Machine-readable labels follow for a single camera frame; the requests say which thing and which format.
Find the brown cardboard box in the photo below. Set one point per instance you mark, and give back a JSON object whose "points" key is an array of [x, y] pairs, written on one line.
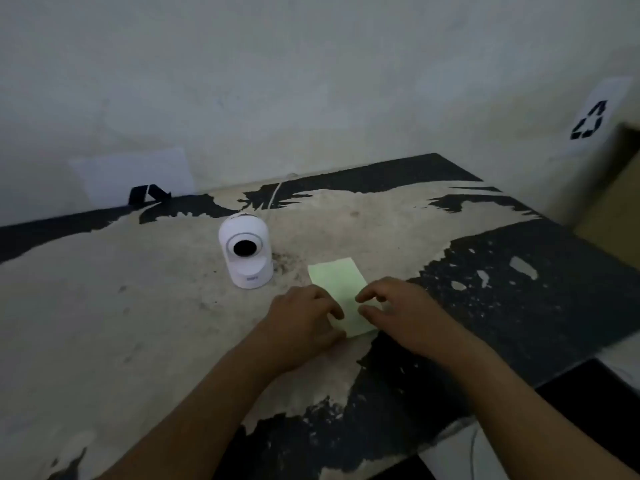
{"points": [[612, 214]]}

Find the person's left forearm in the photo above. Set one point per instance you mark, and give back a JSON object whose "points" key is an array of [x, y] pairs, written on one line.
{"points": [[200, 419]]}

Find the person's right thumb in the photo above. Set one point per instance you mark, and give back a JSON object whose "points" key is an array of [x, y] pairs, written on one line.
{"points": [[374, 315]]}

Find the person's left hand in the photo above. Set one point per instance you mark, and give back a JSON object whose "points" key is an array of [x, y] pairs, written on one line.
{"points": [[292, 332]]}

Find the white security camera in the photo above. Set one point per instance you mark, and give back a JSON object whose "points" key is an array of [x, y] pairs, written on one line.
{"points": [[247, 272]]}

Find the person's right hand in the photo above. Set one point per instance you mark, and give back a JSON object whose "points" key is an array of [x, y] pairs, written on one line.
{"points": [[417, 319]]}

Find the white paper with recycling symbol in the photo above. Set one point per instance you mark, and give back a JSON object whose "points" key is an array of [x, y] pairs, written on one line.
{"points": [[595, 117]]}

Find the person's right forearm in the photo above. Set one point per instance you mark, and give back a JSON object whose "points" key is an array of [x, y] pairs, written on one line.
{"points": [[520, 414]]}

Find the light green paper sheet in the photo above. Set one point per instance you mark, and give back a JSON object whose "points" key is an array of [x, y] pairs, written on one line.
{"points": [[338, 280]]}

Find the person's left thumb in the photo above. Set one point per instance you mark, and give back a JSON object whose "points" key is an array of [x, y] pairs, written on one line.
{"points": [[331, 339]]}

